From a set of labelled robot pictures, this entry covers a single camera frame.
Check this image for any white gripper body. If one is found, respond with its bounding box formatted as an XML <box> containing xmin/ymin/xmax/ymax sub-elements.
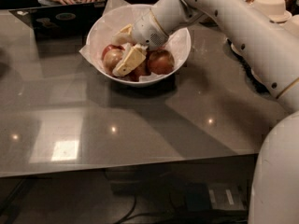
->
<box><xmin>132</xmin><ymin>9</ymin><xmax>169</xmax><ymax>50</ymax></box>

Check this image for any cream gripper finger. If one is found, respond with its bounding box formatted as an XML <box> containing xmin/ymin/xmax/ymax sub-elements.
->
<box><xmin>112</xmin><ymin>44</ymin><xmax>148</xmax><ymax>77</ymax></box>
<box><xmin>111</xmin><ymin>23</ymin><xmax>134</xmax><ymax>46</ymax></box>

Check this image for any red apple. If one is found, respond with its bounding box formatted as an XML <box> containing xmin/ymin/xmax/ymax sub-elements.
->
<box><xmin>148</xmin><ymin>49</ymin><xmax>175</xmax><ymax>75</ymax></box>
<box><xmin>103</xmin><ymin>49</ymin><xmax>123</xmax><ymax>76</ymax></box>
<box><xmin>101</xmin><ymin>45</ymin><xmax>124</xmax><ymax>60</ymax></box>

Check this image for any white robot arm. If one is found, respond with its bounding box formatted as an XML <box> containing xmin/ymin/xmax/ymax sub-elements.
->
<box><xmin>112</xmin><ymin>0</ymin><xmax>299</xmax><ymax>224</ymax></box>

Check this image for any white bowl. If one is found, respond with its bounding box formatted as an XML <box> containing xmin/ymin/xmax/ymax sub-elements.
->
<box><xmin>85</xmin><ymin>3</ymin><xmax>192</xmax><ymax>88</ymax></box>

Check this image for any front yellow-red apple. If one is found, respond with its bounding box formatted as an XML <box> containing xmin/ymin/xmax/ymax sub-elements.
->
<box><xmin>129</xmin><ymin>61</ymin><xmax>150</xmax><ymax>82</ymax></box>

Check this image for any white paper liner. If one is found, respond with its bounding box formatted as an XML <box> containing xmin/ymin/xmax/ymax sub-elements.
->
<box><xmin>78</xmin><ymin>0</ymin><xmax>188</xmax><ymax>83</ymax></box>

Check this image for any black laptop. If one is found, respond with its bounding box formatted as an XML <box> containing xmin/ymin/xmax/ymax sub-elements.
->
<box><xmin>9</xmin><ymin>2</ymin><xmax>106</xmax><ymax>39</ymax></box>

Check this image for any front stack of paper bowls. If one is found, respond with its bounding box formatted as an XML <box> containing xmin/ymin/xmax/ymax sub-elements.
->
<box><xmin>282</xmin><ymin>15</ymin><xmax>299</xmax><ymax>37</ymax></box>

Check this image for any black box under table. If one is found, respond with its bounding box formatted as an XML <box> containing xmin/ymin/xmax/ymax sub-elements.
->
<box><xmin>185</xmin><ymin>183</ymin><xmax>247</xmax><ymax>212</ymax></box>

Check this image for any black cable on floor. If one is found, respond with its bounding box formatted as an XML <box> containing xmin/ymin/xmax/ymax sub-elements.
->
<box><xmin>102</xmin><ymin>170</ymin><xmax>250</xmax><ymax>224</ymax></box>

